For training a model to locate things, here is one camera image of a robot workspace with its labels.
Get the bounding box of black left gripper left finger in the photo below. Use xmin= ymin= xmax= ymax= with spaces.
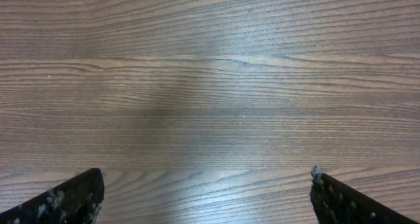
xmin=1 ymin=168 xmax=104 ymax=224

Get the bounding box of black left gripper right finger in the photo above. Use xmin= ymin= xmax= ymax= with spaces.
xmin=310 ymin=165 xmax=417 ymax=224

